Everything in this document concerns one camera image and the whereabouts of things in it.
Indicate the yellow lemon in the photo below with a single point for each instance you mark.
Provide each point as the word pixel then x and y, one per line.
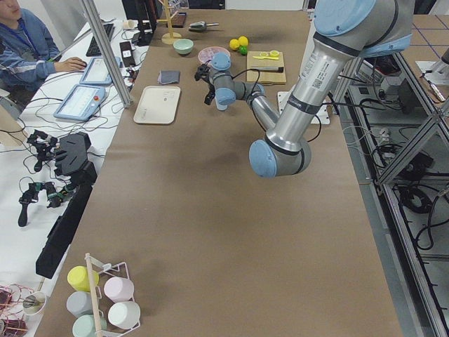
pixel 234 44
pixel 243 41

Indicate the pink bowl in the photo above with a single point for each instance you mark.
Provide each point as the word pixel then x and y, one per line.
pixel 207 54

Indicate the aluminium frame post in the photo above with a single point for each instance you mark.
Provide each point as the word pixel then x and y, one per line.
pixel 99 33

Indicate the yellow lemon right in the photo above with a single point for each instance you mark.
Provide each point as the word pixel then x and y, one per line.
pixel 243 41

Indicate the copper wire bottle rack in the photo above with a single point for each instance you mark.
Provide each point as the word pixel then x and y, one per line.
pixel 13 319

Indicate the yellow lemon left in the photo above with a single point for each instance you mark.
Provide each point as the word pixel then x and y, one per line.
pixel 234 44

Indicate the cream rabbit tray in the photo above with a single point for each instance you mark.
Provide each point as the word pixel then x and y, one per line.
pixel 157 105

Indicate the seated person blue jacket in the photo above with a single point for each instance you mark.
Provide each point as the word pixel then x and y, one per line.
pixel 30 52

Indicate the light blue cup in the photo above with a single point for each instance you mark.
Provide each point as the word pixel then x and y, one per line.
pixel 220 107

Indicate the wooden cup stand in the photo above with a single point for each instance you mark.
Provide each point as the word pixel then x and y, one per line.
pixel 170 12

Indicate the white tube rack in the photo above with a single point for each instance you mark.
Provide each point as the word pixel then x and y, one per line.
pixel 98 273

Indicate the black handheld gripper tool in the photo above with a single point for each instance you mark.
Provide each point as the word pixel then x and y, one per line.
pixel 54 197

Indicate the pink cup in rack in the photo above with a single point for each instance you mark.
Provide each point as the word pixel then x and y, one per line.
pixel 119 289

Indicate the green lime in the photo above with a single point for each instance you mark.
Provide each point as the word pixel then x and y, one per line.
pixel 243 50

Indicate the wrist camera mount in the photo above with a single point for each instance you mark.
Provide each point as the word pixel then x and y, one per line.
pixel 202 73

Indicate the green cup in rack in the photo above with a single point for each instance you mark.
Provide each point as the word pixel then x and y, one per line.
pixel 84 326

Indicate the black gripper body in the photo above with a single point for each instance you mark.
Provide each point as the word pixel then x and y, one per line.
pixel 211 89

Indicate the mint green bowl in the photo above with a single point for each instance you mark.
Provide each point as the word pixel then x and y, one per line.
pixel 183 46

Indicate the steel rod on board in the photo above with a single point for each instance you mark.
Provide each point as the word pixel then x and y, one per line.
pixel 271 69

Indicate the wooden cutting board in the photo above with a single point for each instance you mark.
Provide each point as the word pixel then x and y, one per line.
pixel 266 66

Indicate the grey folded cloth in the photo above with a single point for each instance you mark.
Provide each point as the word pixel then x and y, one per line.
pixel 168 77

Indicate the lemon half near edge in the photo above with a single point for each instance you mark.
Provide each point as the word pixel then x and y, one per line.
pixel 274 53

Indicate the blue teach pendant lower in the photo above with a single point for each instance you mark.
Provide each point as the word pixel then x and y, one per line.
pixel 81 103

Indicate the person's hand on desk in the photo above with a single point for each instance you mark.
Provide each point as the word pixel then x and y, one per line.
pixel 72 64

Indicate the white cup in rack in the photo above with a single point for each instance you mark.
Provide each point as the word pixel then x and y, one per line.
pixel 124 315

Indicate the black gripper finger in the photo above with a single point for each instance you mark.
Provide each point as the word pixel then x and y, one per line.
pixel 209 98

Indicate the metal scoop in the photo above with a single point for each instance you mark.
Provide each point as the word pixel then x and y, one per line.
pixel 201 26

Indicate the blue teach pendant upper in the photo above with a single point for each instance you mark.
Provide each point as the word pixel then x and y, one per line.
pixel 96 73

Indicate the yellow plastic knife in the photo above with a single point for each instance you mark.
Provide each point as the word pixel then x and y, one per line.
pixel 261 57

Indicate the blue teach pendant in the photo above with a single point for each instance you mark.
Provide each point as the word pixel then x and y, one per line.
pixel 81 103
pixel 96 73

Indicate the grey cup in rack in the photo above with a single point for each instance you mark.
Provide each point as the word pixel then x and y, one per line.
pixel 79 304

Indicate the yellow cup in rack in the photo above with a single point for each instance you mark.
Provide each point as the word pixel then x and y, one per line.
pixel 78 279

